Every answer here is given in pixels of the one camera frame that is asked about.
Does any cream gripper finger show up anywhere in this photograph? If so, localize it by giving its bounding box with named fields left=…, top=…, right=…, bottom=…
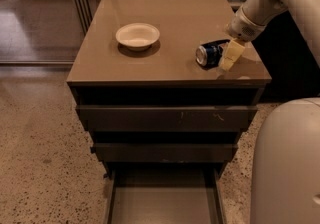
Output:
left=218, top=39, right=245, bottom=71

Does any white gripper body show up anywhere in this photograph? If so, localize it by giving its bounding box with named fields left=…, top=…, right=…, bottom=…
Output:
left=226, top=7, right=265, bottom=42

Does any blue pepsi can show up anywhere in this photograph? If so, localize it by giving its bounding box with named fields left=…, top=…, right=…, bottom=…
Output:
left=195, top=39, right=230, bottom=68

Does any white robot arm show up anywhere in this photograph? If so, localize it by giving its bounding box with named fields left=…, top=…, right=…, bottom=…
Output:
left=226, top=0, right=320, bottom=224

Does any brown drawer cabinet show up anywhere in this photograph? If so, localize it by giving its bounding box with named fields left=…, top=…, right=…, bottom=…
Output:
left=67, top=0, right=271, bottom=175

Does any top drawer front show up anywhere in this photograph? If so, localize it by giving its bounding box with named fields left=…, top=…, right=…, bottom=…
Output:
left=76, top=105, right=257, bottom=132

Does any middle drawer front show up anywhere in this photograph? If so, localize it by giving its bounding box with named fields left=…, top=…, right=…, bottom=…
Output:
left=90, top=143, right=238, bottom=163

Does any open bottom drawer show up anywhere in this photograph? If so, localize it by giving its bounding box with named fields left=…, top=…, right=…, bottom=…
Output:
left=103, top=167, right=226, bottom=224

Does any white paper bowl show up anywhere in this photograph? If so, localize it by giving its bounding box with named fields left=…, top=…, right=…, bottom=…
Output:
left=115, top=23, right=160, bottom=51

